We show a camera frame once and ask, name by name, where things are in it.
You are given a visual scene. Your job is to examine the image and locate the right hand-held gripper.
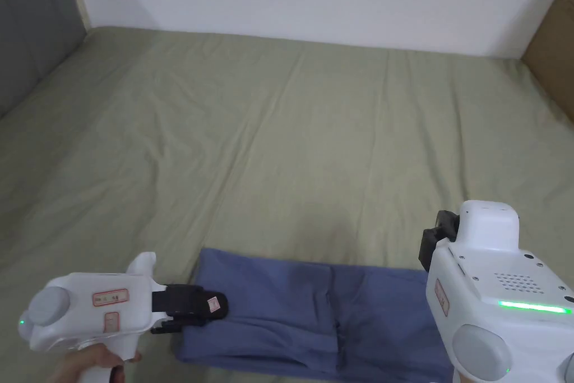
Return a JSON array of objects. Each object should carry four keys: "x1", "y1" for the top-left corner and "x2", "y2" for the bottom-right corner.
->
[{"x1": 418, "y1": 200, "x2": 574, "y2": 383}]

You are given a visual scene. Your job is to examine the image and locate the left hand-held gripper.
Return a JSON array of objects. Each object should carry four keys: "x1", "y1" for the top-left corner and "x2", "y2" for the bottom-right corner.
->
[{"x1": 17, "y1": 252, "x2": 231, "y2": 383}]

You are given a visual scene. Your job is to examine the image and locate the dark blue garment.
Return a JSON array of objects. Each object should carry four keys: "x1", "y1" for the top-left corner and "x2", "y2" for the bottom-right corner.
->
[{"x1": 174, "y1": 247, "x2": 455, "y2": 383}]

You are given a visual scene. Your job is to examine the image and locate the person's left hand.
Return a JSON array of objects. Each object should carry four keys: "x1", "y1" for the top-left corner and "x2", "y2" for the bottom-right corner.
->
[{"x1": 46, "y1": 345, "x2": 142, "y2": 383}]

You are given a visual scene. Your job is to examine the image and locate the bed with pale green sheet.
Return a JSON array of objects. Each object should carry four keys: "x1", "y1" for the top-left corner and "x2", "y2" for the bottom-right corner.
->
[{"x1": 0, "y1": 26, "x2": 574, "y2": 383}]

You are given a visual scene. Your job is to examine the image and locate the brown wooden board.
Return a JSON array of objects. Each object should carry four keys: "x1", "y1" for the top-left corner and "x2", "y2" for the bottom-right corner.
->
[{"x1": 521, "y1": 0, "x2": 574, "y2": 124}]

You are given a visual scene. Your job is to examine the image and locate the grey padded headboard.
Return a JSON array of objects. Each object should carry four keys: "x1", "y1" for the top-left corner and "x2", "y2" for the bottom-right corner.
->
[{"x1": 0, "y1": 0, "x2": 89, "y2": 120}]

